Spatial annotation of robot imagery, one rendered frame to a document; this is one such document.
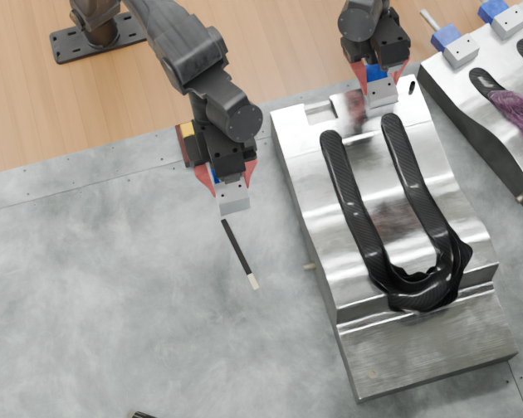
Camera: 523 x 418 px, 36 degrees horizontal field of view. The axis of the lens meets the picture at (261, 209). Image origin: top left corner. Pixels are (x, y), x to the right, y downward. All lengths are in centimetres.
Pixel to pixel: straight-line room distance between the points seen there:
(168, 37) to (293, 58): 50
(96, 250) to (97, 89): 32
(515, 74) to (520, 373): 52
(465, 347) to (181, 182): 56
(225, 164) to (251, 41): 51
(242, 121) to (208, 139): 7
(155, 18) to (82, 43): 52
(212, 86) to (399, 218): 39
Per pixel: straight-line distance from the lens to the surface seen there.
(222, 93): 108
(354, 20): 122
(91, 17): 146
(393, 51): 125
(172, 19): 111
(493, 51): 153
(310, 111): 142
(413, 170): 137
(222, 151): 111
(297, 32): 158
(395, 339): 130
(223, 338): 135
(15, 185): 152
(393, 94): 139
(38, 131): 155
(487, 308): 133
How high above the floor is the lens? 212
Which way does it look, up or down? 69 degrees down
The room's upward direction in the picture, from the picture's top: 6 degrees counter-clockwise
